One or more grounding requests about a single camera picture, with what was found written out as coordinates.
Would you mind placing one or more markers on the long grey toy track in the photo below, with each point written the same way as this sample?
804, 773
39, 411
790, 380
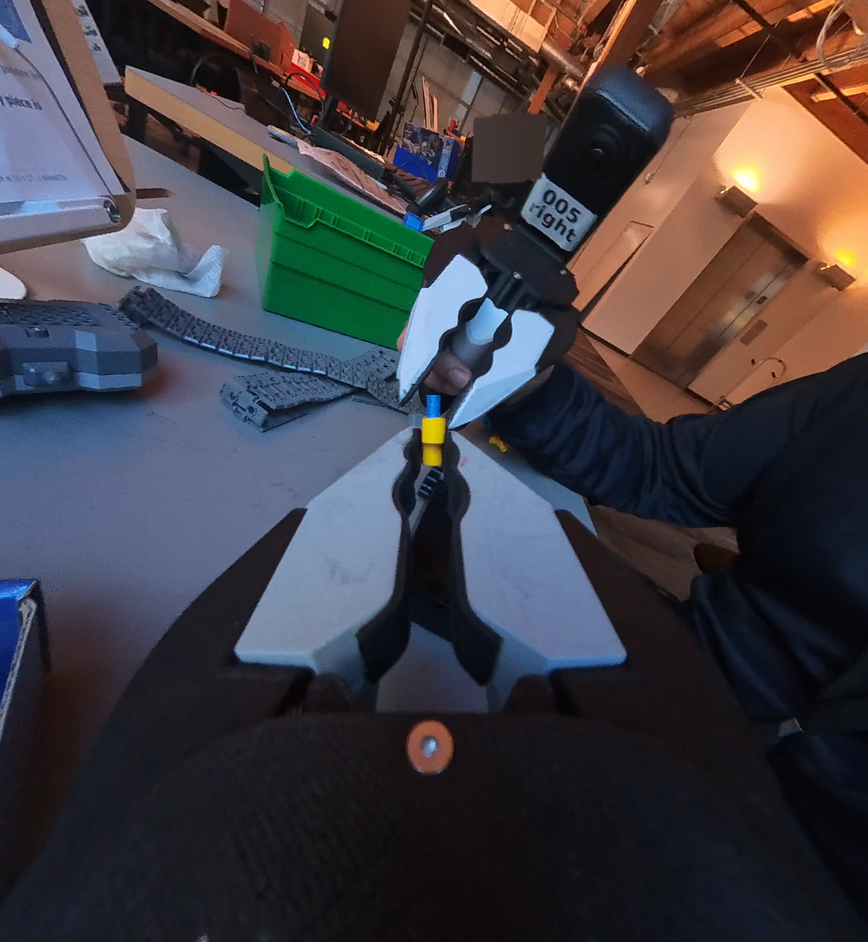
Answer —
206, 331

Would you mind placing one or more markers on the long yellow toy beam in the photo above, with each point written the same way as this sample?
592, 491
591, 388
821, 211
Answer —
433, 441

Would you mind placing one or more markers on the blue printed box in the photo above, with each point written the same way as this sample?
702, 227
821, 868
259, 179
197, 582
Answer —
426, 151

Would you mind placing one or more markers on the black monitor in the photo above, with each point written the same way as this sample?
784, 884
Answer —
364, 51

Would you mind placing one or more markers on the green plastic bin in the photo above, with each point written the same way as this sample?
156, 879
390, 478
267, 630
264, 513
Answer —
331, 272

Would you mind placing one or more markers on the person's right forearm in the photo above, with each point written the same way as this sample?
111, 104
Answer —
625, 456

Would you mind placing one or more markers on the wall lamp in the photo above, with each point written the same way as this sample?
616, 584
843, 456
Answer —
837, 274
741, 193

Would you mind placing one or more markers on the workbench table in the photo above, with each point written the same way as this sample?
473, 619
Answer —
206, 110

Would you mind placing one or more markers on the folded grey toy track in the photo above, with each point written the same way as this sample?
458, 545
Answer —
279, 397

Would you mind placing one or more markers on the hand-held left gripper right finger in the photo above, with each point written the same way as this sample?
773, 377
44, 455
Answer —
529, 581

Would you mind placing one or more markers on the white crumpled tissue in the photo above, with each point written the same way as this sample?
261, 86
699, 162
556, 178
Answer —
147, 250

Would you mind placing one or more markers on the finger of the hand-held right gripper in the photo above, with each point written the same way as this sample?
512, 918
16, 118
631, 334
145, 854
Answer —
434, 324
518, 353

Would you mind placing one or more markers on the person's dark clothing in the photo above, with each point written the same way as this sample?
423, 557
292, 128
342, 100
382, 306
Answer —
809, 625

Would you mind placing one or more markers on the elevator door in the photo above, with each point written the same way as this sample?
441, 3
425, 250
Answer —
728, 302

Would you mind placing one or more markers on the grey desk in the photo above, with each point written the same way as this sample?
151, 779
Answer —
147, 500

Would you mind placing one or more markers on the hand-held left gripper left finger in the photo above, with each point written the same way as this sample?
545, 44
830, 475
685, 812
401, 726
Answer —
324, 581

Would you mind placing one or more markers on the person's right hand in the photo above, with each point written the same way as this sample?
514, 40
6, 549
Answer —
449, 375

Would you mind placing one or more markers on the instruction sign stand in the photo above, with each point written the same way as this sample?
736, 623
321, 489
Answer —
29, 132

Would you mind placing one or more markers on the grey toy brick block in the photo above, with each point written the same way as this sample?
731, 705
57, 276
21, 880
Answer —
51, 353

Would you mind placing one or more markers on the white robot model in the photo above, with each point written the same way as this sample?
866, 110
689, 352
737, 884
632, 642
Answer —
449, 217

